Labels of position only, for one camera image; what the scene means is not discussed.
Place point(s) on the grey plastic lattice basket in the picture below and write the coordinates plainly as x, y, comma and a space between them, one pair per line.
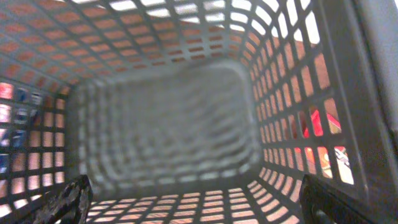
178, 111

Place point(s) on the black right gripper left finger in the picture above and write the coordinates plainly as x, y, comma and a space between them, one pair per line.
68, 203

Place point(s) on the Kleenex tissue multipack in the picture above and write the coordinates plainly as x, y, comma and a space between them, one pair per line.
15, 119

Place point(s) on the red spaghetti packet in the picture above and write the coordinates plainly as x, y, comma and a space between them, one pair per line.
341, 154

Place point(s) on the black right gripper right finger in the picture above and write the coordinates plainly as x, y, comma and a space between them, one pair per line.
322, 203

